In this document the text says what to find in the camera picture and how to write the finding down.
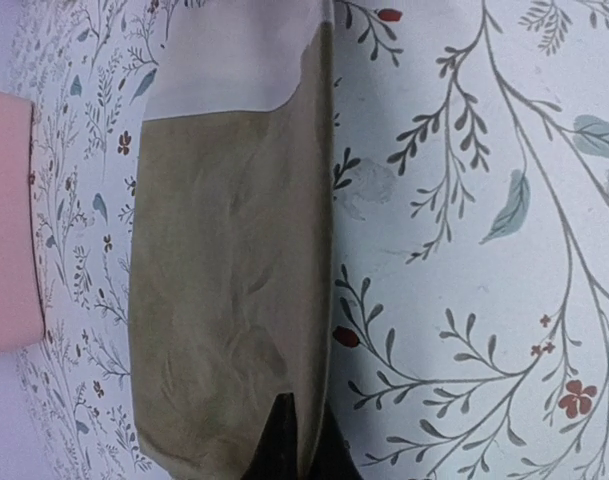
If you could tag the floral patterned table mat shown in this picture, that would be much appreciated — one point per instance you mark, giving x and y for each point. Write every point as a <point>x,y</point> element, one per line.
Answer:
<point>469,314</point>

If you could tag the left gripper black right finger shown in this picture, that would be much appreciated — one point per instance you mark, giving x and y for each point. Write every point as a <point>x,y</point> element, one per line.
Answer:
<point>332,460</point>

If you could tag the olive beige underwear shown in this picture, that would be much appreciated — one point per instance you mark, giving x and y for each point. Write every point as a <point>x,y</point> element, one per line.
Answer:
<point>231,260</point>

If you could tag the pink compartment organizer box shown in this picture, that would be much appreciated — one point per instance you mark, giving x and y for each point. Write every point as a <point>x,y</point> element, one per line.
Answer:
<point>21,314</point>

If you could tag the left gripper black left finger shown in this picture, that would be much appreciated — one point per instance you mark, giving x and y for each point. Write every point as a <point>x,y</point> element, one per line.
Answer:
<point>275,457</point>

